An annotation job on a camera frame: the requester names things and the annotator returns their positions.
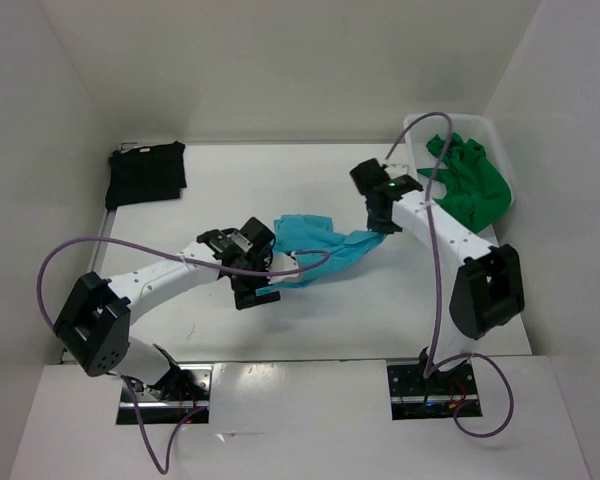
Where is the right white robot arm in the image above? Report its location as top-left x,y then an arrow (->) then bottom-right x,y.
350,159 -> 525,393

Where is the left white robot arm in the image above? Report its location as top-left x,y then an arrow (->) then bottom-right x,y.
53,218 -> 280,400

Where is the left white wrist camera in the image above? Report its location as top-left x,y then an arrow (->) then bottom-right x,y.
255,252 -> 302,297

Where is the green t-shirt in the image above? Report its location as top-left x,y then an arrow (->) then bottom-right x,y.
434,133 -> 512,233

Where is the light blue t-shirt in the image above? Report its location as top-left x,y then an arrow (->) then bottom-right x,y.
262,214 -> 386,292

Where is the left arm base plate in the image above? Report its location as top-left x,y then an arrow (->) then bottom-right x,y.
131,364 -> 213,425

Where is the white plastic basket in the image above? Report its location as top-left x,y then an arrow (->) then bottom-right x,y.
404,113 -> 515,202

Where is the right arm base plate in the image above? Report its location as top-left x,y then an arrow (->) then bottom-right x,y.
386,361 -> 482,421

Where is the black t-shirt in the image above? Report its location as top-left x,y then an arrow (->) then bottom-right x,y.
105,142 -> 187,211

